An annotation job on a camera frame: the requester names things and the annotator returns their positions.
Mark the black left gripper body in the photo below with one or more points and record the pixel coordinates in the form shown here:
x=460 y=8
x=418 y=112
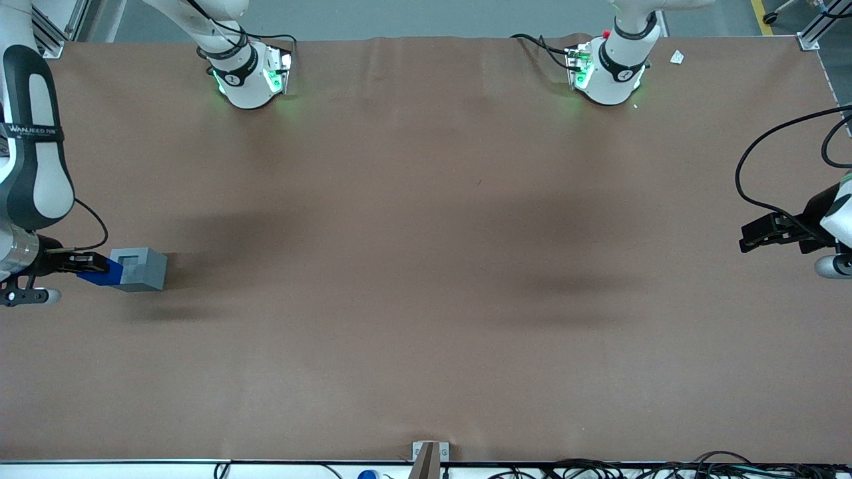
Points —
x=810 y=224

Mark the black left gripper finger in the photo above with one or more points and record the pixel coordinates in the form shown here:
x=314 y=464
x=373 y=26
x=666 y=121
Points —
x=765 y=243
x=769 y=225

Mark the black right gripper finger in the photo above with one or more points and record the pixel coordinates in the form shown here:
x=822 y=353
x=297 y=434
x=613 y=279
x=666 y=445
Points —
x=90 y=269
x=90 y=257

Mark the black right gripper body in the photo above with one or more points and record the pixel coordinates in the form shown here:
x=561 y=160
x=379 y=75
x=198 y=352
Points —
x=50 y=262

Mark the blue plastic part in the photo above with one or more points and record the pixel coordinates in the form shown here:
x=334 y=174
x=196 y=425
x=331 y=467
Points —
x=110 y=277

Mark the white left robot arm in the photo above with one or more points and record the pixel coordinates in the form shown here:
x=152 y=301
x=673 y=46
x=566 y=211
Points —
x=616 y=70

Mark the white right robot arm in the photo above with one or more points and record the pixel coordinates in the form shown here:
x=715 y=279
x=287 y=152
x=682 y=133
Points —
x=33 y=166

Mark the gray square base block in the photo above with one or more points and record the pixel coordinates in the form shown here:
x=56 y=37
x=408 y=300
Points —
x=150 y=269

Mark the small white paper tag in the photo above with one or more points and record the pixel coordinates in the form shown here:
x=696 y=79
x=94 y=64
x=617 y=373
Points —
x=677 y=57

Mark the black caster wheel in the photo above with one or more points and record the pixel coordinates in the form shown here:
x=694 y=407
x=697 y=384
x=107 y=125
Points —
x=771 y=18

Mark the brown table mat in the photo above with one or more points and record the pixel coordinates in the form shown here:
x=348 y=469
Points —
x=426 y=299

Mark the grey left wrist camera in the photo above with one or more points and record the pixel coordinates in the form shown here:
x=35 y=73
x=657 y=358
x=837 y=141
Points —
x=832 y=267

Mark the aluminium frame post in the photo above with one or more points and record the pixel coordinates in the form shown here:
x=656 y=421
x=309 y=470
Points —
x=822 y=26
x=53 y=30

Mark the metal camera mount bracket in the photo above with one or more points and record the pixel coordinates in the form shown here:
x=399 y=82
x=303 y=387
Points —
x=429 y=459

